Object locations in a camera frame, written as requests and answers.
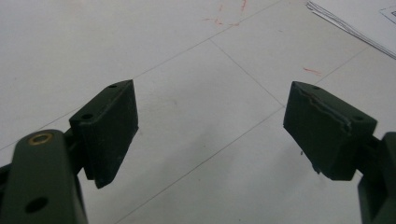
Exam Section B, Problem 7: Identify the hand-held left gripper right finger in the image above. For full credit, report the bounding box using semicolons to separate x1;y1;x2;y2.
282;80;378;182

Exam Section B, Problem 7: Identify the stack of white paper sheets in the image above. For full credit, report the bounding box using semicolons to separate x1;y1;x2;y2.
305;0;396;61

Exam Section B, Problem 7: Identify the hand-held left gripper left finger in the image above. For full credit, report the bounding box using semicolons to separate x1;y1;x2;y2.
68;78;140;189

